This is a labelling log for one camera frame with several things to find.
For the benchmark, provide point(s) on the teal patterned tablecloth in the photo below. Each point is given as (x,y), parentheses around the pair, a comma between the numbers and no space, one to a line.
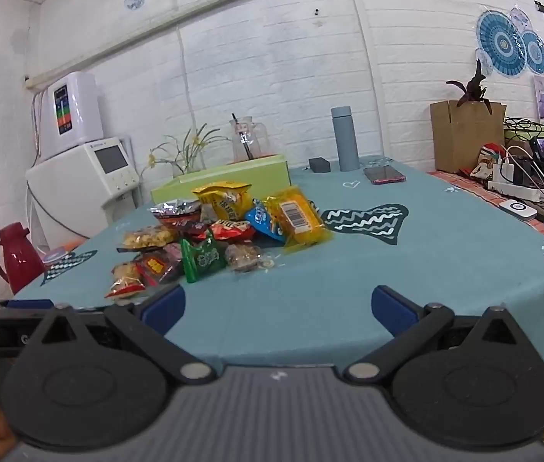
(313,306)

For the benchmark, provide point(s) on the dark red snack bag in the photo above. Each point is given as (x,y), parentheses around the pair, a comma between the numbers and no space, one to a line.
(192,230)

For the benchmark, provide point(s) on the smartphone with red case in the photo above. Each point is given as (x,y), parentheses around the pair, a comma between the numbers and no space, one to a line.
(383,175)

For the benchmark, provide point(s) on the small red orange snack packet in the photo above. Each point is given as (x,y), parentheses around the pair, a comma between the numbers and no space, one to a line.
(126,281)

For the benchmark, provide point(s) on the brown cardboard box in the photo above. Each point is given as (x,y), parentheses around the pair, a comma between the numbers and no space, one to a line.
(459,133)

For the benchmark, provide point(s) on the yellow chips bag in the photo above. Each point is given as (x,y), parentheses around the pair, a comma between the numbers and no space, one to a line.
(224,200)

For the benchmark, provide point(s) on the glass vase with flowers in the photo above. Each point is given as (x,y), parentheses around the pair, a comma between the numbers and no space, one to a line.
(183,155)

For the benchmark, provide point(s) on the green cardboard box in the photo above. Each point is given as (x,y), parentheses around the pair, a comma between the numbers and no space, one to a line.
(265,176)

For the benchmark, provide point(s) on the clear bag brown cookies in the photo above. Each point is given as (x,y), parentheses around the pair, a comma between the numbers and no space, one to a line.
(247,257)

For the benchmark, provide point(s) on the silver foil snack bag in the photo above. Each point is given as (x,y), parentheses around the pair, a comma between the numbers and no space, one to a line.
(176,211)

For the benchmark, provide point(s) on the blue snack packet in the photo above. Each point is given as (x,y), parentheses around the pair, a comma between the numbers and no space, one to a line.
(263,222)

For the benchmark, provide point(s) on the grey blue thermos bottle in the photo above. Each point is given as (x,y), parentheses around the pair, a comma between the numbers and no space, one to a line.
(345,140)

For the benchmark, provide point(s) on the dark red potted plant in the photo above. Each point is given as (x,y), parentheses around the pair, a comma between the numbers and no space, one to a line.
(473,90)

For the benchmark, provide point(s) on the green snack packet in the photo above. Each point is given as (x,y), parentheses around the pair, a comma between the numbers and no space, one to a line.
(202,259)

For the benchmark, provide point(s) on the red thermos jug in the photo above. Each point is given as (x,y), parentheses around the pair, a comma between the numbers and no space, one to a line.
(20,263)

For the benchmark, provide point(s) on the white water dispenser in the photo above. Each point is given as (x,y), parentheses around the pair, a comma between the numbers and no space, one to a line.
(80,192)

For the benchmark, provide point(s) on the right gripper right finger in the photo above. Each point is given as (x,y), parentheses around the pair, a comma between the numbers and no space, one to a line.
(470,382)

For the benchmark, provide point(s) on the red chinese snack bag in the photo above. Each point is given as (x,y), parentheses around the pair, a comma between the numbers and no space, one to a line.
(232,231)

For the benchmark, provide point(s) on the blue paper fan decoration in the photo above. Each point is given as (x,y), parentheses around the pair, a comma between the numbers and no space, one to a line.
(501,41)

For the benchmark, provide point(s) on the glass pitcher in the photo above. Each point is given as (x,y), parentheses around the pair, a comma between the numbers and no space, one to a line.
(260,144)

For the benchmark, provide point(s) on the white power strip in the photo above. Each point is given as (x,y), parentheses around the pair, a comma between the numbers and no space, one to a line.
(515,191)

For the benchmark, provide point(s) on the yellow barcode snack bag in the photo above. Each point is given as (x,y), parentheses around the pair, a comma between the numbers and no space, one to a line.
(298,219)

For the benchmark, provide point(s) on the small black box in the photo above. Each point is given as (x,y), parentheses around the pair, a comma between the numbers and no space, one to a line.
(319,165)

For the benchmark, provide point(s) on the white water purifier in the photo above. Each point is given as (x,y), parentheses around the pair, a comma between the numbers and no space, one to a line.
(70,114)

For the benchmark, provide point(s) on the red pink snack bag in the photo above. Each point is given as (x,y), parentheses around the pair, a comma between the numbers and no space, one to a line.
(159,266)

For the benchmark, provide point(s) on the black stirring stick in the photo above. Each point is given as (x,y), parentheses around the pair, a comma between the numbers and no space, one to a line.
(241,140)

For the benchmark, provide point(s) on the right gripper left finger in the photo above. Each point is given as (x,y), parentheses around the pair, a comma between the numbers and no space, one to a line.
(70,392)

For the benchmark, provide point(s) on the yellow galette snack bag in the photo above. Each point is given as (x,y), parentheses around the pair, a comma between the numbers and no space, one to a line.
(150,238)

